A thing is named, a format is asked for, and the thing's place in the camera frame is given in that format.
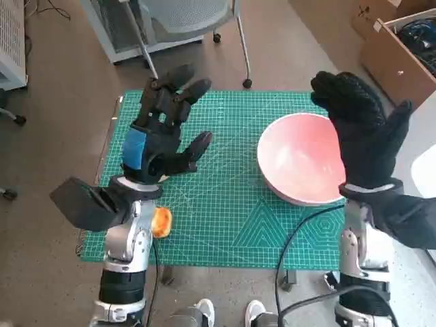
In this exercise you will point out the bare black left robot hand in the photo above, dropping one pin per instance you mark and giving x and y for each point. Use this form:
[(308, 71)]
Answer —
[(160, 150)]

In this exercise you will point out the square toy bread loaf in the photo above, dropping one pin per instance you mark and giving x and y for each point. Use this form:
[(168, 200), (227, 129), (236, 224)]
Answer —
[(163, 223)]

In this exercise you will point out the brown cardboard box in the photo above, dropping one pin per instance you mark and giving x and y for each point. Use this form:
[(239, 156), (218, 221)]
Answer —
[(374, 13)]

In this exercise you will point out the black office chair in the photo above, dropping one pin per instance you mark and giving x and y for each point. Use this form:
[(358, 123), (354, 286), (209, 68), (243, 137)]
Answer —
[(21, 119)]

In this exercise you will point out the green cutting mat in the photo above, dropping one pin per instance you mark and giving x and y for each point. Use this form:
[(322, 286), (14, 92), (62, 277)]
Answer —
[(221, 170)]

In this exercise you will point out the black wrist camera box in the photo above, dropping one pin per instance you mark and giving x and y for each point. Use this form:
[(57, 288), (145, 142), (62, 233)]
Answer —
[(405, 218), (81, 207)]

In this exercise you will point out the black table leg caster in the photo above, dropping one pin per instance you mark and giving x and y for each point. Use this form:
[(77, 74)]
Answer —
[(287, 280), (168, 276)]

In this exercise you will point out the white rounded panel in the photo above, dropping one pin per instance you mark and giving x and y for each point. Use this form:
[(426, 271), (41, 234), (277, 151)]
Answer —
[(427, 170)]

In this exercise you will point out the white side table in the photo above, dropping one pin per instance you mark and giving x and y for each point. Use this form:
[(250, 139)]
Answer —
[(422, 136)]

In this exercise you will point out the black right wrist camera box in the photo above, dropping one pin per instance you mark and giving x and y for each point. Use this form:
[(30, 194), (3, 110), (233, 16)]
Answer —
[(405, 218)]

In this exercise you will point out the grey mesh office chair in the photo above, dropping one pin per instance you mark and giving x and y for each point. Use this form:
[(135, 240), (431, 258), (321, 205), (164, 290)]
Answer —
[(184, 13)]

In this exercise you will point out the pink bowl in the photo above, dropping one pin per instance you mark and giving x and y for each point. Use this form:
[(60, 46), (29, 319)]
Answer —
[(293, 153)]

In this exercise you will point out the white perforated cabinet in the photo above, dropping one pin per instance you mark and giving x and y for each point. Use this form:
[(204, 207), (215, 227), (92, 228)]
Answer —
[(10, 34)]

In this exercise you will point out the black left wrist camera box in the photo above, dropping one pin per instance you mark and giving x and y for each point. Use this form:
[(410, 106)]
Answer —
[(81, 207)]

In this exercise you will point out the grey mesh metal cabinet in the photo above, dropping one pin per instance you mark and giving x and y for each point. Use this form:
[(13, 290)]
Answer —
[(102, 34)]

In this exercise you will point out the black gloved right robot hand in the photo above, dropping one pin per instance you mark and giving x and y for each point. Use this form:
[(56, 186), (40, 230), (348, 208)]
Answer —
[(361, 136)]

